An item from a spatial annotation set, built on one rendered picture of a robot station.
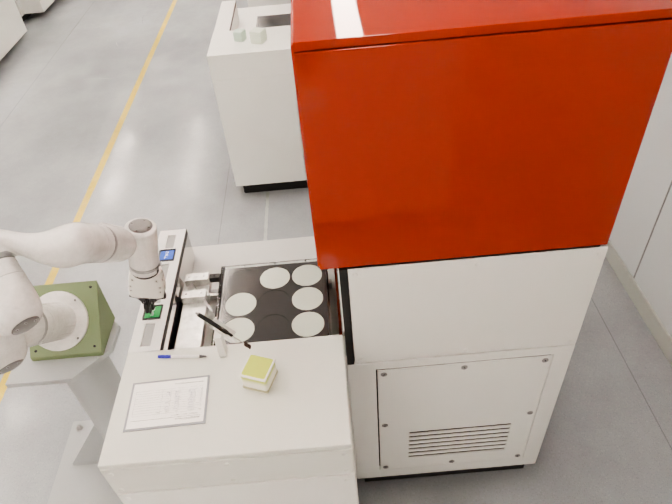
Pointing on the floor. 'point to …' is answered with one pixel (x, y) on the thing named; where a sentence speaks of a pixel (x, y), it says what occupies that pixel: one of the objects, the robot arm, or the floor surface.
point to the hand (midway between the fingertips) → (149, 305)
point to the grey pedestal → (84, 458)
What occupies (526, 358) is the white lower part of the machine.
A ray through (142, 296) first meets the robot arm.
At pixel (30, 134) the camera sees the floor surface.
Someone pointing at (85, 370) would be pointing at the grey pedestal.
